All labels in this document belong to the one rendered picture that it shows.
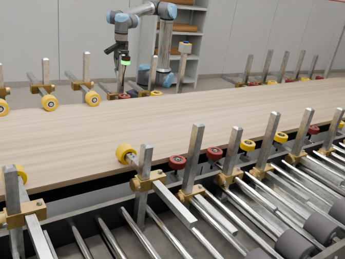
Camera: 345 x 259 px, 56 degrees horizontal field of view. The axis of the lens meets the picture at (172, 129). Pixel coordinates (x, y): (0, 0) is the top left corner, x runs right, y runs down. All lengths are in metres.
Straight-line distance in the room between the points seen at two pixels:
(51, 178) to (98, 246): 0.32
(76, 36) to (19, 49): 0.76
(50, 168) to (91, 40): 3.68
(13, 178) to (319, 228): 1.15
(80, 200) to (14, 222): 0.40
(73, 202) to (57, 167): 0.16
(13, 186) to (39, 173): 0.35
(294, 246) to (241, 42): 5.36
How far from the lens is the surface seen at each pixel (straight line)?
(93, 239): 1.36
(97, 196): 1.47
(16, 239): 1.18
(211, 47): 6.00
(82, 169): 1.40
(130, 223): 1.28
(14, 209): 1.10
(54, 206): 1.43
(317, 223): 1.50
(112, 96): 2.29
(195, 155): 1.33
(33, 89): 2.10
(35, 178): 1.37
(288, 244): 1.35
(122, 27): 2.25
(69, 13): 4.81
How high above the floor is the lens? 1.68
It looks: 26 degrees down
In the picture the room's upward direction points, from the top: 8 degrees clockwise
